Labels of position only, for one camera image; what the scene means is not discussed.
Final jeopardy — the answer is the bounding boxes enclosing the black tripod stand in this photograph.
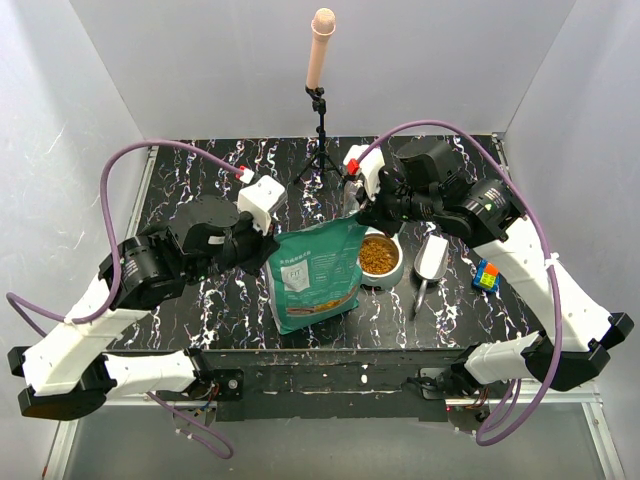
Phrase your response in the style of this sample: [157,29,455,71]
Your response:
[293,87,344,184]

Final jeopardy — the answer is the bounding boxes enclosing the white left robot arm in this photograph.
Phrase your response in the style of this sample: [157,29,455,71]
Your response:
[8,195,282,421]

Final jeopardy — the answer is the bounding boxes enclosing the beige microphone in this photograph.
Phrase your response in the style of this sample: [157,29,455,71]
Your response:
[305,8,336,90]

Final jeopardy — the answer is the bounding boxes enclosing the aluminium rail frame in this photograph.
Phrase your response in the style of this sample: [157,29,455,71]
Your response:
[43,383,624,479]

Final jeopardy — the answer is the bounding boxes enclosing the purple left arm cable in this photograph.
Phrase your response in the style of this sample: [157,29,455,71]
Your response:
[5,140,254,460]

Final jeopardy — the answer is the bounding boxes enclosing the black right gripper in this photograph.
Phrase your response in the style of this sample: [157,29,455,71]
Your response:
[356,168,440,238]

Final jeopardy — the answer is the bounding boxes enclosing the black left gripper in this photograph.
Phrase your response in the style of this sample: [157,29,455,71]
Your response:
[187,204,281,285]

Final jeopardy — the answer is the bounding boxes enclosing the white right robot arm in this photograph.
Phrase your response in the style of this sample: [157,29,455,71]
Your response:
[343,138,634,398]

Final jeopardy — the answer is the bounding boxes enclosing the teal double pet bowl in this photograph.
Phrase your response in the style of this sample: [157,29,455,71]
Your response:
[358,228,405,290]

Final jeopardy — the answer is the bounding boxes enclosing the blue yellow small toy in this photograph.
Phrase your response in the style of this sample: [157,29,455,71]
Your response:
[472,259,500,293]

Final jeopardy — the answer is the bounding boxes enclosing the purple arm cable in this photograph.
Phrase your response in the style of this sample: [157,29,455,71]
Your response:
[5,140,254,460]
[362,119,566,447]

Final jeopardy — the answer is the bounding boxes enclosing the green pet food bag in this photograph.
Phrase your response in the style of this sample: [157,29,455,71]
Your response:
[265,183,367,335]

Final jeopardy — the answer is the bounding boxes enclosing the silver metal scoop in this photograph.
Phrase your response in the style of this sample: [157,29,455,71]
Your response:
[413,235,449,317]

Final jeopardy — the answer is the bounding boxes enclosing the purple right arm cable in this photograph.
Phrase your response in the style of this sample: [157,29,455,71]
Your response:
[362,119,566,447]

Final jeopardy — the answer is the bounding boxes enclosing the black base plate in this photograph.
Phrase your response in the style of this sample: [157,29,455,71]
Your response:
[154,349,496,422]

